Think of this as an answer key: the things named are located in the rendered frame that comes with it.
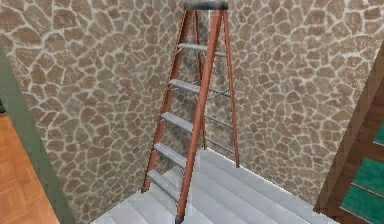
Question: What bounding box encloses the red step ladder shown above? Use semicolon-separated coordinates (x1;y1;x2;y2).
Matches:
140;1;241;224

